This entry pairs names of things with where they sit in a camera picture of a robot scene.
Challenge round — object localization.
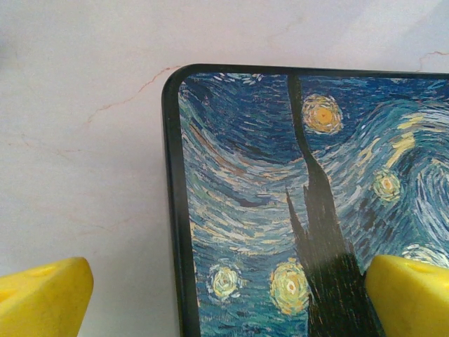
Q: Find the starry night painted box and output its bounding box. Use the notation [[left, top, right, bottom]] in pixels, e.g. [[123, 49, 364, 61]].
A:
[[161, 63, 449, 337]]

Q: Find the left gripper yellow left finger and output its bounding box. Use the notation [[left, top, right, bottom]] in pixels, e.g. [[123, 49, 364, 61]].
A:
[[0, 256, 95, 337]]

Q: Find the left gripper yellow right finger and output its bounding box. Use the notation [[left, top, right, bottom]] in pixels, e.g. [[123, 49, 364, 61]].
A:
[[363, 253, 449, 337]]

